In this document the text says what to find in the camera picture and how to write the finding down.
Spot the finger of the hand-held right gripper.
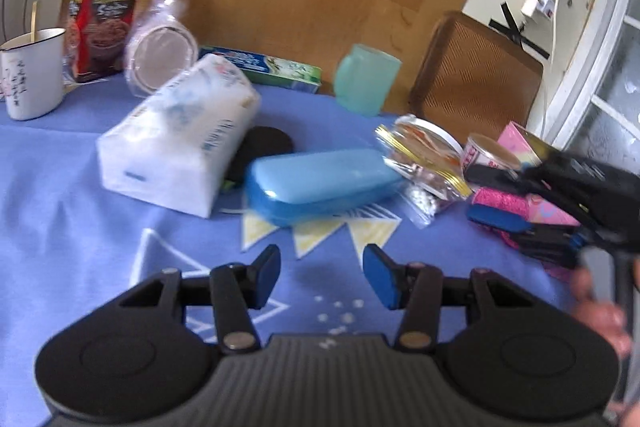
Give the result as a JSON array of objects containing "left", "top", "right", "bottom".
[
  {"left": 464, "top": 163, "right": 528, "bottom": 192},
  {"left": 466, "top": 203, "right": 585, "bottom": 269}
]

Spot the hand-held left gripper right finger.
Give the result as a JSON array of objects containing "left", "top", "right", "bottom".
[{"left": 362, "top": 244, "right": 531, "bottom": 353}]

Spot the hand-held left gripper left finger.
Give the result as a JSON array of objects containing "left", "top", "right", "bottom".
[{"left": 117, "top": 244, "right": 282, "bottom": 355}]

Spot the pink glitter sponge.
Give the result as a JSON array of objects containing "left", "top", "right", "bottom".
[{"left": 472, "top": 187, "right": 532, "bottom": 249}]

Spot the pink biscuit tin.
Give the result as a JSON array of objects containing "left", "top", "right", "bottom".
[{"left": 497, "top": 121, "right": 583, "bottom": 280}]

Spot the clear plastic toothpick bag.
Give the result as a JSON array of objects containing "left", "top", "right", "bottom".
[{"left": 375, "top": 124, "right": 473, "bottom": 202}]

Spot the small clear zip bag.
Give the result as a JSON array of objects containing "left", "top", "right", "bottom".
[{"left": 401, "top": 183, "right": 455, "bottom": 229}]

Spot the blue plastic case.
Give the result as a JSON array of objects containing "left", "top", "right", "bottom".
[{"left": 244, "top": 148, "right": 403, "bottom": 228}]

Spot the person's right hand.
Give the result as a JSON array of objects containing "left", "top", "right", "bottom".
[{"left": 570, "top": 257, "right": 640, "bottom": 360}]

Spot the small white paper cup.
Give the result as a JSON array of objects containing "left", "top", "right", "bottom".
[{"left": 462, "top": 133, "right": 524, "bottom": 180}]

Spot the brown woven chair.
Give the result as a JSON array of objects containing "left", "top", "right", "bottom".
[{"left": 409, "top": 11, "right": 545, "bottom": 142}]

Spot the white framed frosted window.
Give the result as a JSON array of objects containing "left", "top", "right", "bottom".
[{"left": 542, "top": 0, "right": 640, "bottom": 168}]

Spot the mint green plastic cup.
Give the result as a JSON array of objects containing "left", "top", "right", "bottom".
[{"left": 333, "top": 44, "right": 402, "bottom": 116}]

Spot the white tissue pack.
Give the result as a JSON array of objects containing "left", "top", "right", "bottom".
[{"left": 96, "top": 55, "right": 262, "bottom": 219}]

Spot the blue printed tablecloth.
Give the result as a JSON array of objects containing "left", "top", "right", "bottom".
[{"left": 0, "top": 72, "right": 640, "bottom": 427}]

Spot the green toothpaste box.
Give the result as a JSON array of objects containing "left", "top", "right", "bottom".
[{"left": 199, "top": 45, "right": 323, "bottom": 94}]

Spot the clear bag of plastic lids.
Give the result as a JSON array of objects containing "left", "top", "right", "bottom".
[{"left": 122, "top": 0, "right": 201, "bottom": 98}]

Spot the white enamel mug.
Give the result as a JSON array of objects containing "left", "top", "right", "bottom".
[{"left": 0, "top": 28, "right": 67, "bottom": 122}]

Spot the red cereal box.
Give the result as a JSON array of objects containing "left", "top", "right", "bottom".
[{"left": 65, "top": 0, "right": 151, "bottom": 82}]

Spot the white power cable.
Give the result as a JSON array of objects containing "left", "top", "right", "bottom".
[{"left": 531, "top": 0, "right": 565, "bottom": 135}]

